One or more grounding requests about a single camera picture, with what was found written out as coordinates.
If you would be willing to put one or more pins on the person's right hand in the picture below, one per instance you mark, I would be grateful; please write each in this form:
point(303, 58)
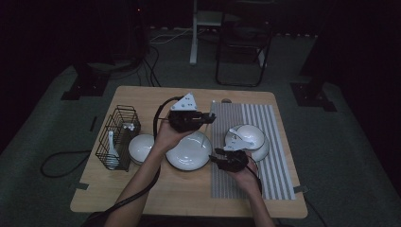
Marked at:
point(250, 178)

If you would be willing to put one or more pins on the white desk frame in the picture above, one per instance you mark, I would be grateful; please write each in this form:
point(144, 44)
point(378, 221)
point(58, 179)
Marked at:
point(193, 47)

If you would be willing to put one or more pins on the black equipment stand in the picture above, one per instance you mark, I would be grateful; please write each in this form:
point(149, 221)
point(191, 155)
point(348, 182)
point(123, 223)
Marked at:
point(85, 88)
point(312, 96)

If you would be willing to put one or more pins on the black folding chair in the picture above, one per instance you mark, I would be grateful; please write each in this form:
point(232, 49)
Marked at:
point(242, 63)

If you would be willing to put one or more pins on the white plate with dark rim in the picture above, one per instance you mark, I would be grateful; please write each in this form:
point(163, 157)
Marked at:
point(261, 154)
point(189, 154)

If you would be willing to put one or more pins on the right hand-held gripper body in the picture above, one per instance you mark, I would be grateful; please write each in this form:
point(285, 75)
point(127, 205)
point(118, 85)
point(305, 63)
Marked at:
point(235, 160)

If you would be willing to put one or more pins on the person's dark clothing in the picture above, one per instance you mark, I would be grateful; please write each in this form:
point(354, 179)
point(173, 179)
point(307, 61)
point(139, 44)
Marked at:
point(189, 222)

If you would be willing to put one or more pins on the person's left hand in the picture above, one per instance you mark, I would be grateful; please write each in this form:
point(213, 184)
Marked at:
point(167, 138)

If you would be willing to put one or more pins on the small black strip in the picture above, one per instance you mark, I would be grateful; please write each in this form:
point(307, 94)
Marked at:
point(93, 123)

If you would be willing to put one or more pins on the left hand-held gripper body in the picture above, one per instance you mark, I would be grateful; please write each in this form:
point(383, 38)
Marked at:
point(184, 121)

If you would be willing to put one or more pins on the grey striped placemat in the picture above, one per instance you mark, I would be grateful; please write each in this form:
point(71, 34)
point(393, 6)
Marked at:
point(277, 176)

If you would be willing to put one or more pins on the grey tape piece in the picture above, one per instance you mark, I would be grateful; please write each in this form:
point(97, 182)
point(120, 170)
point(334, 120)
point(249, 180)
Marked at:
point(301, 189)
point(80, 186)

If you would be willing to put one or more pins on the white bowl with dark rim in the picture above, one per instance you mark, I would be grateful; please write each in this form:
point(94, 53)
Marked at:
point(140, 149)
point(253, 134)

